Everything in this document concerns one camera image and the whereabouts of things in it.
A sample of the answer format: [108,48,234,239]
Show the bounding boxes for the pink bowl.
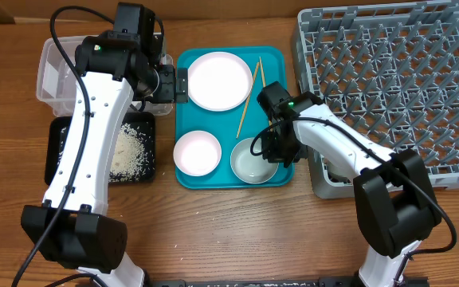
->
[173,131,222,177]

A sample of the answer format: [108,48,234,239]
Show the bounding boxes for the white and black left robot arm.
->
[21,2,188,286]

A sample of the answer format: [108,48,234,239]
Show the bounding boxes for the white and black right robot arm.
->
[252,82,457,286]

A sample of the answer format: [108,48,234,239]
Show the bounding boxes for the black waste tray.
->
[44,112,155,185]

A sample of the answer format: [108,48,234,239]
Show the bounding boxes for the clear plastic waste bin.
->
[36,36,173,117]

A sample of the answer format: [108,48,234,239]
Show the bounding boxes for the grey dishwasher rack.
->
[292,0,459,189]

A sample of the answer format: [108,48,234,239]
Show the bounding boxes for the grey-green bowl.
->
[230,138,278,184]

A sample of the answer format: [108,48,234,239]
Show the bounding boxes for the large white round plate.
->
[188,52,253,112]

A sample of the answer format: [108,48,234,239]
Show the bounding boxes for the left wooden chopstick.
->
[236,62,260,139]

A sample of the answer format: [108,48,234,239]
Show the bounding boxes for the teal plastic serving tray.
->
[175,46,287,190]

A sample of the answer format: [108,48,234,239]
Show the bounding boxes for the black rail at table edge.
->
[145,274,430,287]

